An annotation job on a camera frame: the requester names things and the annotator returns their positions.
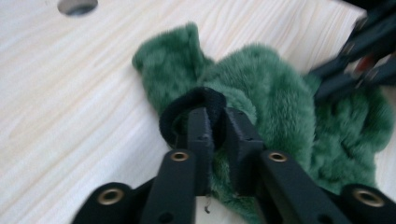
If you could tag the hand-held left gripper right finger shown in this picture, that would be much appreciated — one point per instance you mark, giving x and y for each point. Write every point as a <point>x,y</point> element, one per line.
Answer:
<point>280,186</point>

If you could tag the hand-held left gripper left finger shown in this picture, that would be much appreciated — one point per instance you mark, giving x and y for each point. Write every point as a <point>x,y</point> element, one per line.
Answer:
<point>174,186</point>

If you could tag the green plush dinosaur costume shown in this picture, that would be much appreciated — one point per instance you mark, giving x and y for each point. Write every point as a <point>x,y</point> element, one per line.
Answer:
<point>280,93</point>

